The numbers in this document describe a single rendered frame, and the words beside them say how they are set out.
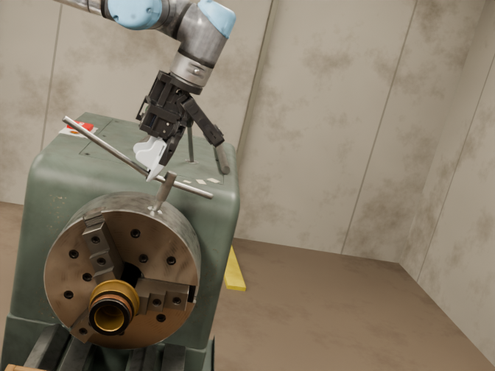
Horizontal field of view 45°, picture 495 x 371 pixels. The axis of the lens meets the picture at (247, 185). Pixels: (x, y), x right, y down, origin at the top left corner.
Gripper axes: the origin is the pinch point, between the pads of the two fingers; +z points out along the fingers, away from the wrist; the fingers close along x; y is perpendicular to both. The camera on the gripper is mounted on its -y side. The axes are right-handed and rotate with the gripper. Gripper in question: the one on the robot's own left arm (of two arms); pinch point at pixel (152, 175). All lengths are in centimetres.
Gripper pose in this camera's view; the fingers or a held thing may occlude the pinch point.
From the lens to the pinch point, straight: 119.5
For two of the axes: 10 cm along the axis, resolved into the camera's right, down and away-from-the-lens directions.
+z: -4.5, 8.6, 2.4
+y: -8.5, -3.3, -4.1
